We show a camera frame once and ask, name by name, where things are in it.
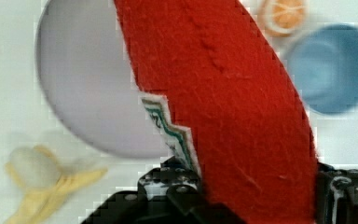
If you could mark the orange slice toy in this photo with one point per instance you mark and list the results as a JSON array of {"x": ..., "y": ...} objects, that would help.
[{"x": 281, "y": 17}]

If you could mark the peeled banana toy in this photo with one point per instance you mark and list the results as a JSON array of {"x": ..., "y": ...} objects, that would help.
[{"x": 45, "y": 184}]

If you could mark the blue bowl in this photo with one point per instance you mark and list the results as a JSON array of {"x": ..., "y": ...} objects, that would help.
[{"x": 324, "y": 68}]

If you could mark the red felt ketchup bottle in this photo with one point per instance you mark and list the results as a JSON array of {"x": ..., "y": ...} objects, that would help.
[{"x": 223, "y": 81}]

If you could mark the lilac oval plate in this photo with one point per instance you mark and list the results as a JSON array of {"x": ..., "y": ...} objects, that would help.
[{"x": 86, "y": 76}]

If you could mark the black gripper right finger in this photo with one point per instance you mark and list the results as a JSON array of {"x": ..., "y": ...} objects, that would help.
[{"x": 336, "y": 195}]

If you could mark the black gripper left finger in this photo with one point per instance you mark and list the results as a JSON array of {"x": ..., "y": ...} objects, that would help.
[{"x": 169, "y": 194}]

